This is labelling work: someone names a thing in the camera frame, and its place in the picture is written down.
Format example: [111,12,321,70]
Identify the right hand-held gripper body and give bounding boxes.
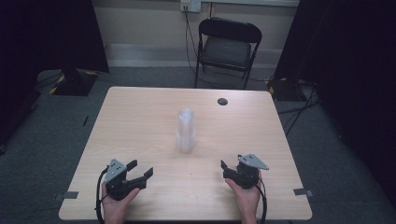
[223,153,270,190]

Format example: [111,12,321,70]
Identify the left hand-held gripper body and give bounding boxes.
[103,158,148,202]

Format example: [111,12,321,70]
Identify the stack of clear plastic cups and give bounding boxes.
[175,107,197,154]

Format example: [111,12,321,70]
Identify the person's right hand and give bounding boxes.
[225,173,264,224]

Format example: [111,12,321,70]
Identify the person's left hand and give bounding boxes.
[100,188,142,224]

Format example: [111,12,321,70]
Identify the grey tape strip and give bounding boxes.
[55,190,79,201]
[292,188,315,198]

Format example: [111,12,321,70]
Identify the black stand base with striped tape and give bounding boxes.
[49,68,100,97]
[265,76,302,103]

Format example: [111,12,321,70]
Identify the black folding chair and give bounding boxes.
[193,17,263,91]

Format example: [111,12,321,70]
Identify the black curtain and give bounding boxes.
[273,0,396,208]
[0,0,110,147]

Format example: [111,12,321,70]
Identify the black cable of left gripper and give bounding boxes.
[94,166,110,224]

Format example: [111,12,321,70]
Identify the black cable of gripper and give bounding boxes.
[255,176,269,224]
[94,166,110,224]

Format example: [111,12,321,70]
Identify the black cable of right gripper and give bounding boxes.
[255,176,269,224]

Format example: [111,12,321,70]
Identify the black floor cables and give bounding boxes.
[277,79,321,138]

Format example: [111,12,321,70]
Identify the black cable from wall socket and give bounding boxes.
[184,8,202,76]

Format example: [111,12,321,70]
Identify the white wall socket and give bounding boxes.
[179,0,202,14]

